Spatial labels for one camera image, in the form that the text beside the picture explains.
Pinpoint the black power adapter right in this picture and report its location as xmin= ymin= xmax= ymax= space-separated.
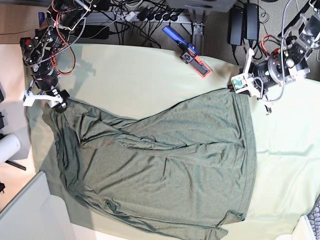
xmin=244 ymin=2 xmax=260 ymax=41

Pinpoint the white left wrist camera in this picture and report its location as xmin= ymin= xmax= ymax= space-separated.
xmin=231 ymin=48 xmax=255 ymax=94

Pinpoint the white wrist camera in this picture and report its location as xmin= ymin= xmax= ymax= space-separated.
xmin=22 ymin=90 xmax=41 ymax=107
xmin=231 ymin=48 xmax=255 ymax=94

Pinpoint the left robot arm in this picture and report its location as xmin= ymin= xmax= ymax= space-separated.
xmin=228 ymin=0 xmax=320 ymax=105

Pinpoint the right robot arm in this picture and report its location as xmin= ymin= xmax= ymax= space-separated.
xmin=19 ymin=0 xmax=99 ymax=113

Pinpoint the black power adapter left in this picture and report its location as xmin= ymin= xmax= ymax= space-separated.
xmin=227 ymin=7 xmax=244 ymax=46

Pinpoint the light green table cloth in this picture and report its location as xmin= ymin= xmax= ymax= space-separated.
xmin=26 ymin=44 xmax=320 ymax=240

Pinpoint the green T-shirt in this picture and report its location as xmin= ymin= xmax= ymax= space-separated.
xmin=42 ymin=89 xmax=257 ymax=240

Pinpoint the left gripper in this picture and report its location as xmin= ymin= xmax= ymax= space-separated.
xmin=227 ymin=73 xmax=265 ymax=100

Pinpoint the red black table clamp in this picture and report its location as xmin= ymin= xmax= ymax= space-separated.
xmin=19 ymin=37 xmax=32 ymax=55

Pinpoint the blue orange clamp tool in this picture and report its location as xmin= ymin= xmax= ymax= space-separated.
xmin=162 ymin=25 xmax=212 ymax=78

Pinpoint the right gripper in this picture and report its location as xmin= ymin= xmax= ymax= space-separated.
xmin=38 ymin=88 xmax=70 ymax=113

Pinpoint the black power adapter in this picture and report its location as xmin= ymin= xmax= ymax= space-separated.
xmin=244 ymin=2 xmax=260 ymax=41
xmin=227 ymin=7 xmax=244 ymax=46

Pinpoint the white cylinder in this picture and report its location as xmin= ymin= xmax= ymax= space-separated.
xmin=0 ymin=134 xmax=21 ymax=164

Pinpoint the white power strip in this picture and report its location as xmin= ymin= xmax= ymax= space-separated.
xmin=107 ymin=10 xmax=192 ymax=24

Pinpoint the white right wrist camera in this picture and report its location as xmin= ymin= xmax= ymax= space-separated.
xmin=22 ymin=90 xmax=41 ymax=107

